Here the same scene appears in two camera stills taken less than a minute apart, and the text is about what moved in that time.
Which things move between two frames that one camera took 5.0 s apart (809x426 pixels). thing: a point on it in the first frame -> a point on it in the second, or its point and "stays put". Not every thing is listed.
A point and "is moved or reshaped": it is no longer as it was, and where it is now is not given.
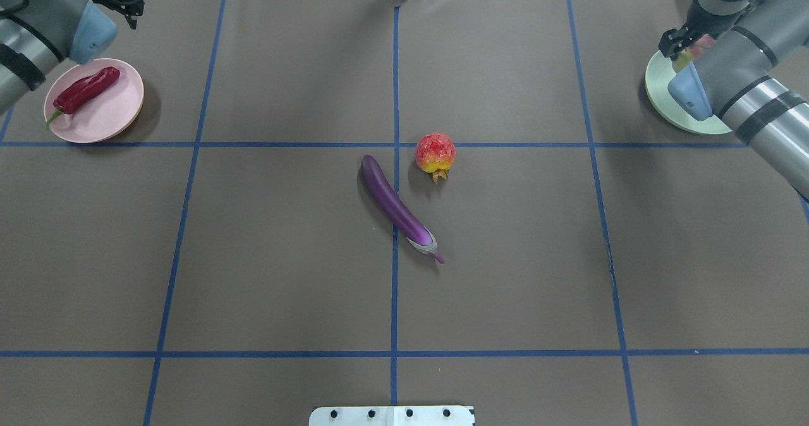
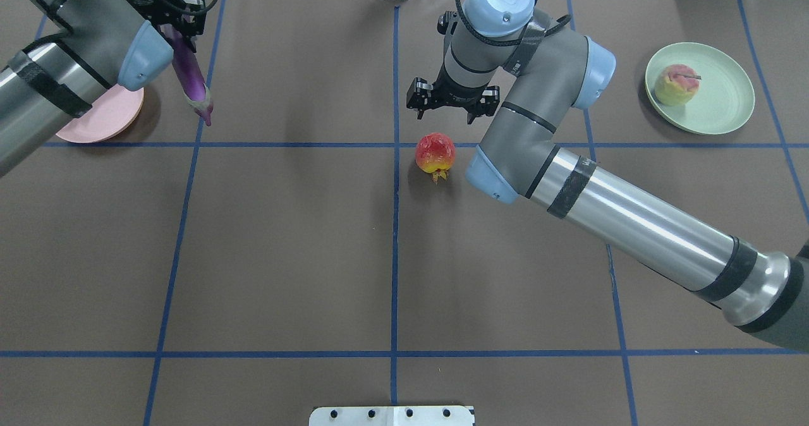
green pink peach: x=690 y=53 is moved or reshaped
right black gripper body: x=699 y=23 -> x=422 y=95
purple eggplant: x=419 y=236 -> x=189 y=73
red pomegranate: x=435 y=153 stays put
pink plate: x=107 y=114 stays put
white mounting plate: x=392 y=416 stays put
